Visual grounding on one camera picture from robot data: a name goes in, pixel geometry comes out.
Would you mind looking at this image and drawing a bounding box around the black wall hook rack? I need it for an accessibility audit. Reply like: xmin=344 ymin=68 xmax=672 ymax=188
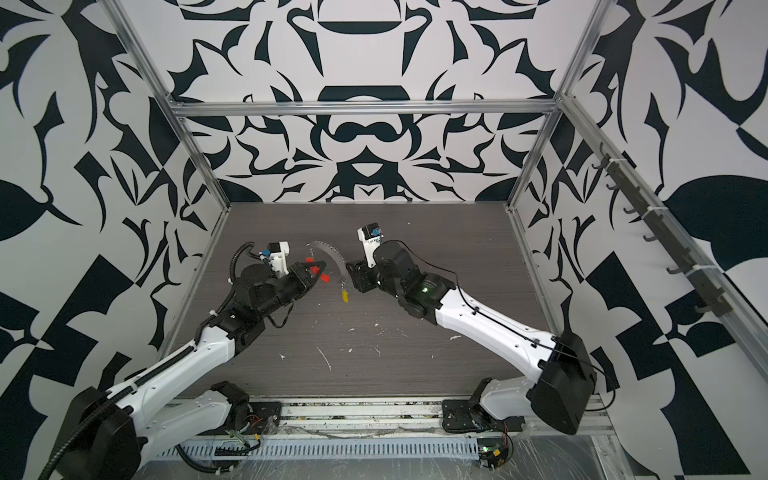
xmin=594 ymin=146 xmax=733 ymax=317

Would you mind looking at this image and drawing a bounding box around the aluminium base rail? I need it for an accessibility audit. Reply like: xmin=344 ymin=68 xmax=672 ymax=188
xmin=161 ymin=394 xmax=616 ymax=436

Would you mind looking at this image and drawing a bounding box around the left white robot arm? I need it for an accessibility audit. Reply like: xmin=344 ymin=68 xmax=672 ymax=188
xmin=39 ymin=242 xmax=326 ymax=479

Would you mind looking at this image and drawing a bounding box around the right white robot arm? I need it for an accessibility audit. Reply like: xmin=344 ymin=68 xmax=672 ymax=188
xmin=345 ymin=240 xmax=618 ymax=435

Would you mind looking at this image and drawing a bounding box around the white slotted cable duct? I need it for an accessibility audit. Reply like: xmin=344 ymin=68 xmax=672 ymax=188
xmin=183 ymin=437 xmax=481 ymax=462

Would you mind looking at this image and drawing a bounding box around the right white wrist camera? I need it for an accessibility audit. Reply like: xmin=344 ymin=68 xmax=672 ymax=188
xmin=357 ymin=222 xmax=383 ymax=268

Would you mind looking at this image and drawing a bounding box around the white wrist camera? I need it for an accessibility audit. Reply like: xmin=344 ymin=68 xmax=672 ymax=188
xmin=259 ymin=241 xmax=290 ymax=278
xmin=357 ymin=222 xmax=383 ymax=268

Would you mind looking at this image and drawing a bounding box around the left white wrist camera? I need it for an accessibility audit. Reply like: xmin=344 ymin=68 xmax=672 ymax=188
xmin=259 ymin=241 xmax=290 ymax=278

